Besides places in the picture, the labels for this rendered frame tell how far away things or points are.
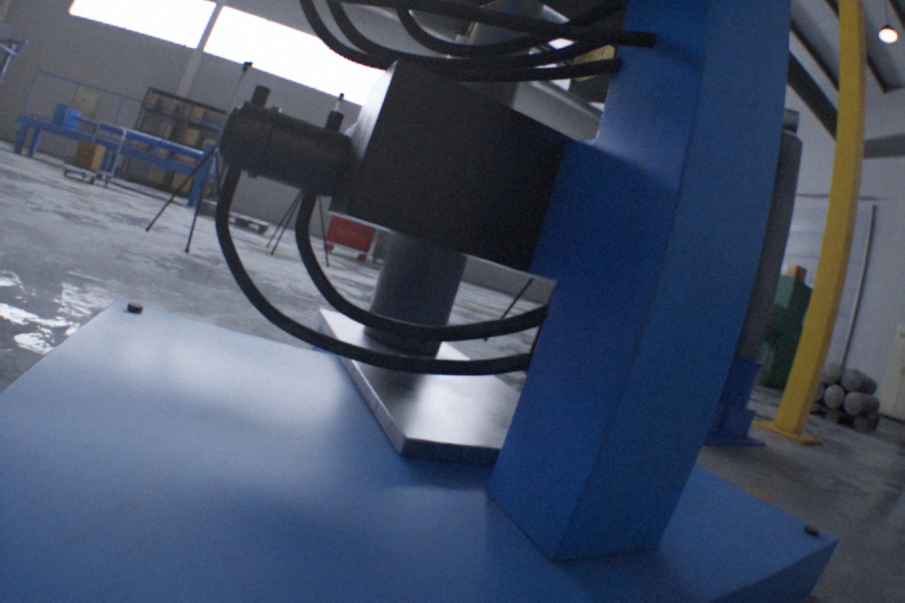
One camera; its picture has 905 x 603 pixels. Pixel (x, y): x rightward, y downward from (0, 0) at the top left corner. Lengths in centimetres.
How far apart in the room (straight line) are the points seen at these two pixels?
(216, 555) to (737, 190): 61
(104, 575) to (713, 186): 63
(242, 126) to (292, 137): 8
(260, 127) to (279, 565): 56
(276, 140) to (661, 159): 51
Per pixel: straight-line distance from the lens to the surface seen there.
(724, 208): 56
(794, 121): 265
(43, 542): 40
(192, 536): 43
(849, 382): 530
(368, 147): 57
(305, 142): 72
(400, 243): 122
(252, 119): 73
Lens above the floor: 39
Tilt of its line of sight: level
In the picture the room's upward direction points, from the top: 17 degrees clockwise
